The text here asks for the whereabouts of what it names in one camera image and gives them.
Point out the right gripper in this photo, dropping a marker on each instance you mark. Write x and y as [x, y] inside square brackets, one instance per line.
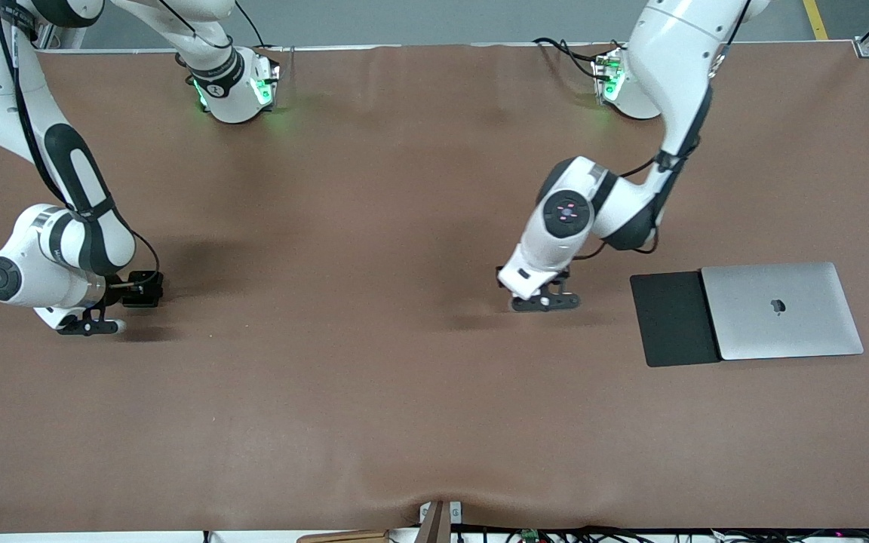
[142, 289]

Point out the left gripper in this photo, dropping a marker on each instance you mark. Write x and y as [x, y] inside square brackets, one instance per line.
[499, 281]

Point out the black phone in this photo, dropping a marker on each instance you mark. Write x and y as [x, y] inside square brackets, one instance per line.
[144, 290]

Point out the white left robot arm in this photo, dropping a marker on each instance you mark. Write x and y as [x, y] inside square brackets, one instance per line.
[676, 68]

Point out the black mouse pad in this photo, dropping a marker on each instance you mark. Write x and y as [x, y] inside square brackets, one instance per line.
[668, 317]

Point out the brown table cover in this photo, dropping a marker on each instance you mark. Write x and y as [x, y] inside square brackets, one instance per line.
[404, 377]

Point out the silver closed laptop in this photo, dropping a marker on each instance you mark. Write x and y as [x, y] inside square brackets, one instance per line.
[781, 311]

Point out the small green circuit board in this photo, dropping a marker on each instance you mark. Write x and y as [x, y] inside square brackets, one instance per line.
[530, 536]

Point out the metal bracket with brown post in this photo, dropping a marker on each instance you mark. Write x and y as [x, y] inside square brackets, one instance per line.
[438, 522]

